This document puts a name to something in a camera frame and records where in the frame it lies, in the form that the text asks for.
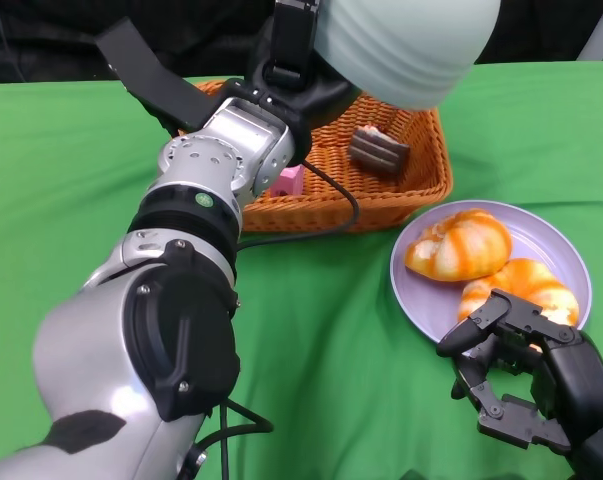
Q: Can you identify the orange wicker basket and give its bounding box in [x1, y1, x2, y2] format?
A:
[178, 77, 455, 235]

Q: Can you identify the lavender plate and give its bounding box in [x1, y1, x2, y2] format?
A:
[389, 199, 593, 345]

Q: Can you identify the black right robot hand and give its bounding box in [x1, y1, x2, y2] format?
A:
[435, 288, 603, 480]

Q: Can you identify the pale green bowl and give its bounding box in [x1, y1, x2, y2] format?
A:
[310, 0, 502, 110]

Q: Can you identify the brown chocolate cake piece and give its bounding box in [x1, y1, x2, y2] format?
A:
[348, 124, 411, 177]

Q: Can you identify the oblong orange croissant bread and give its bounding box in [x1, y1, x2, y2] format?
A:
[457, 258, 581, 329]

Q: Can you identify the pink striped cake piece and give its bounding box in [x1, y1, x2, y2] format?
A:
[271, 164, 305, 197]

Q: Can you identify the green tablecloth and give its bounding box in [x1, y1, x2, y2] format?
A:
[0, 59, 603, 480]

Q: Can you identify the black cable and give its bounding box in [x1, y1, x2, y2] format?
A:
[234, 158, 361, 251]
[193, 397, 275, 480]

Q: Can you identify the black backdrop cloth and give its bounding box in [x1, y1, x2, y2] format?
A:
[0, 0, 603, 86]

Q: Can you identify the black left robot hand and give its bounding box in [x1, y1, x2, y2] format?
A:
[220, 0, 357, 161]

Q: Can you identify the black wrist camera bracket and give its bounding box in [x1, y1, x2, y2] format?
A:
[93, 17, 222, 132]

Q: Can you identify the curled orange croissant bread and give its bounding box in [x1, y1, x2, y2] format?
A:
[404, 208, 513, 282]

